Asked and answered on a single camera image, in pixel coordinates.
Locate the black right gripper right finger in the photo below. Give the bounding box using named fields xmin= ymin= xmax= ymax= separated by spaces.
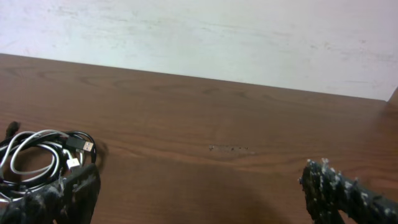
xmin=298 ymin=158 xmax=397 ymax=224

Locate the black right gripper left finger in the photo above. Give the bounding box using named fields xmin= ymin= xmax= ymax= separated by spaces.
xmin=1 ymin=164 xmax=101 ymax=224

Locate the black USB-A cable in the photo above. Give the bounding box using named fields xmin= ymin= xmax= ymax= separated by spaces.
xmin=0 ymin=130 xmax=97 ymax=194

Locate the white USB cable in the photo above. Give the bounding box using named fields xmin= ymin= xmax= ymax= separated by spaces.
xmin=0 ymin=129 xmax=85 ymax=203

